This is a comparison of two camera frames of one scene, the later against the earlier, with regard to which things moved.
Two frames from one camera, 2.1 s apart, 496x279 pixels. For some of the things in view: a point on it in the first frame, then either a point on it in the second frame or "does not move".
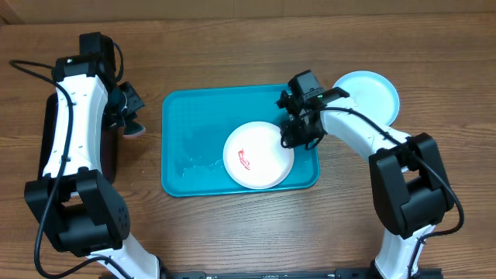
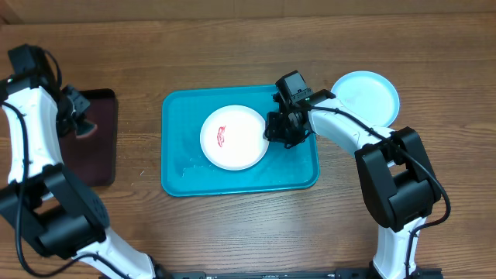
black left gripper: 136,101 → 81,104
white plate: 254,156 → 232,137
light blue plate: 373,92 does not move
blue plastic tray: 196,121 does not move
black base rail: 415,273 does not move
